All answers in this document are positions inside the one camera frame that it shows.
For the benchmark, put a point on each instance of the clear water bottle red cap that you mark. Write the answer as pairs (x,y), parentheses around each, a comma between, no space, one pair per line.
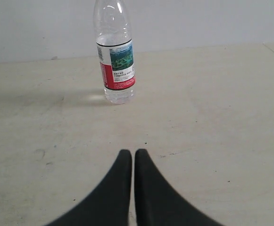
(115,49)

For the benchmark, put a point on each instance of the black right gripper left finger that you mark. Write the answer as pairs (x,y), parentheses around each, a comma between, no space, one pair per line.
(108,203)

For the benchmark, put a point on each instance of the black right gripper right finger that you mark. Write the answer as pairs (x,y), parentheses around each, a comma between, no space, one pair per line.
(157,203)

